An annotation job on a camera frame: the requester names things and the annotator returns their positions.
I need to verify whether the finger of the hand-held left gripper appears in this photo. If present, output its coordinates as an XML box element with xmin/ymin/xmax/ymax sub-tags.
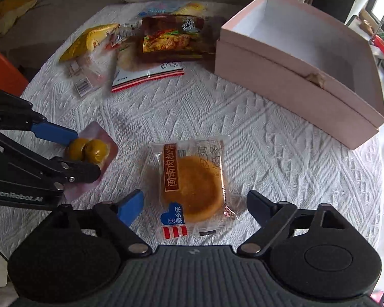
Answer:
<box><xmin>0</xmin><ymin>85</ymin><xmax>80</xmax><ymax>148</ymax></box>
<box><xmin>0</xmin><ymin>127</ymin><xmax>102</xmax><ymax>186</ymax></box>

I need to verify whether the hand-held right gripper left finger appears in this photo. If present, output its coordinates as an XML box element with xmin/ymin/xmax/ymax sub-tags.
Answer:
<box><xmin>43</xmin><ymin>189</ymin><xmax>152</xmax><ymax>258</ymax></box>

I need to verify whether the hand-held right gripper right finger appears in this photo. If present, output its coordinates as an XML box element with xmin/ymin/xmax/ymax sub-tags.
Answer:
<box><xmin>237</xmin><ymin>190</ymin><xmax>351</xmax><ymax>258</ymax></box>

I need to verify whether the clear barcode snack packet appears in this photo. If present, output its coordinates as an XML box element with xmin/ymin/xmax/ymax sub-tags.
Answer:
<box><xmin>67</xmin><ymin>54</ymin><xmax>107</xmax><ymax>98</ymax></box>

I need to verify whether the round pastry packet red label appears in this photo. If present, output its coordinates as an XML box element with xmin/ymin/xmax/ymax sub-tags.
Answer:
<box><xmin>150</xmin><ymin>136</ymin><xmax>240</xmax><ymax>239</ymax></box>

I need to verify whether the large yellow snack packet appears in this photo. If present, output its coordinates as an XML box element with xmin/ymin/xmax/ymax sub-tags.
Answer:
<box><xmin>58</xmin><ymin>23</ymin><xmax>120</xmax><ymax>63</ymax></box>

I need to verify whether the red white pancake packet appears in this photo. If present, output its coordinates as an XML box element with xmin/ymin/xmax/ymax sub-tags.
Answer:
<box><xmin>110</xmin><ymin>29</ymin><xmax>185</xmax><ymax>93</ymax></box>

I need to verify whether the pink cardboard box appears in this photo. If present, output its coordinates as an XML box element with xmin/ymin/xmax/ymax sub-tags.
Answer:
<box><xmin>214</xmin><ymin>0</ymin><xmax>384</xmax><ymax>151</ymax></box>

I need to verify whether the dark red food-photo packet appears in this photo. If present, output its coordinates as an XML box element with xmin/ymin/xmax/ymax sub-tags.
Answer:
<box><xmin>138</xmin><ymin>14</ymin><xmax>219</xmax><ymax>65</ymax></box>

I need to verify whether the blue white snack packet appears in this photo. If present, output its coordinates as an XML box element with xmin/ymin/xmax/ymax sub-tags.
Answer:
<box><xmin>138</xmin><ymin>2</ymin><xmax>186</xmax><ymax>17</ymax></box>

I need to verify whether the small yellow snack packet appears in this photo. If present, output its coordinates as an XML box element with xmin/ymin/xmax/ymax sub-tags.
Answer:
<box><xmin>173</xmin><ymin>3</ymin><xmax>212</xmax><ymax>16</ymax></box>

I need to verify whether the orange object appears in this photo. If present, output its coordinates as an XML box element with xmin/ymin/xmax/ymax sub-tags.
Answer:
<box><xmin>0</xmin><ymin>53</ymin><xmax>29</xmax><ymax>98</ymax></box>

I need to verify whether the white textured tablecloth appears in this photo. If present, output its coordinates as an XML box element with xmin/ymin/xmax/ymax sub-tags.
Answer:
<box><xmin>0</xmin><ymin>2</ymin><xmax>384</xmax><ymax>263</ymax></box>

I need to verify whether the yellow cloth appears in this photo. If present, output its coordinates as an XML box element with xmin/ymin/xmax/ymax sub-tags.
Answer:
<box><xmin>0</xmin><ymin>0</ymin><xmax>38</xmax><ymax>46</ymax></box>

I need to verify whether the pink red object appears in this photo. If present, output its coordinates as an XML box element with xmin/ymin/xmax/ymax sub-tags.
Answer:
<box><xmin>369</xmin><ymin>289</ymin><xmax>384</xmax><ymax>307</ymax></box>

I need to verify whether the metal plant rack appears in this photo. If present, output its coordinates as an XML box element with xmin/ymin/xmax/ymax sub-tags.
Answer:
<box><xmin>348</xmin><ymin>5</ymin><xmax>384</xmax><ymax>43</ymax></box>

